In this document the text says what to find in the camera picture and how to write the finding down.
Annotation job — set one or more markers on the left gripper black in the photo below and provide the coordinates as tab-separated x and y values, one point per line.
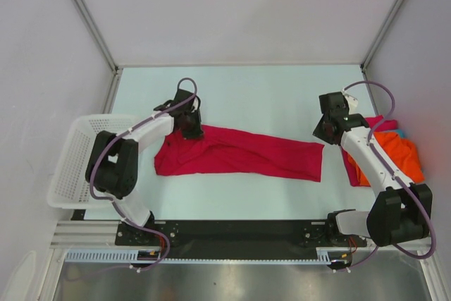
197	132

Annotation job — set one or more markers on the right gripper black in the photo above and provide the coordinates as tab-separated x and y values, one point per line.
319	133

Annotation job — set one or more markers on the crimson red t shirt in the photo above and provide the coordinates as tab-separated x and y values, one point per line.
225	150

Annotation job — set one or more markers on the white perforated plastic basket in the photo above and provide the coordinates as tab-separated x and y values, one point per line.
68	188

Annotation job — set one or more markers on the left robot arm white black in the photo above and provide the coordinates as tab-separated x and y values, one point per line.
112	169

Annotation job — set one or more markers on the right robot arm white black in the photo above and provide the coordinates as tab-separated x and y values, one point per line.
402	209

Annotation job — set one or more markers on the folded magenta t shirt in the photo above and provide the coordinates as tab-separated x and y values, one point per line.
355	176

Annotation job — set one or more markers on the folded teal t shirt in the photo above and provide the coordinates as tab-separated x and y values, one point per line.
400	133

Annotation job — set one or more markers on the folded orange t shirt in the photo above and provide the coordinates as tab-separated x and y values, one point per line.
402	152

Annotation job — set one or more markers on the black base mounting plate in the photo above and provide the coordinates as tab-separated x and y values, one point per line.
252	250

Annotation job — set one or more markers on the aluminium extrusion rail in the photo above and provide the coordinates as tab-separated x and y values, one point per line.
115	233

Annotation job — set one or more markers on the white slotted cable duct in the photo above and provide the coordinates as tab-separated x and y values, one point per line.
131	257

